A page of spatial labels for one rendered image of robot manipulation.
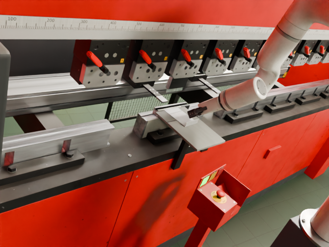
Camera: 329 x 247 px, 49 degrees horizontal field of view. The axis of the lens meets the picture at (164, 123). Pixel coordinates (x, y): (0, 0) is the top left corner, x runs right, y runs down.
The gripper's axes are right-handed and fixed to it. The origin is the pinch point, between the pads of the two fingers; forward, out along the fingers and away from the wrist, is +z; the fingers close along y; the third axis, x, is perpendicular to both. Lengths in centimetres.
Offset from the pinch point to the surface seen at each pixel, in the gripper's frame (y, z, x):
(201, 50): -2.0, -11.4, -22.3
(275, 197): -149, 70, 82
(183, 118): -0.1, 7.6, 0.4
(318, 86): -153, 8, 6
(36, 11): 68, -17, -34
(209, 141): 1.4, -2.7, 13.1
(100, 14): 49, -18, -33
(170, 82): 5.2, 3.6, -15.3
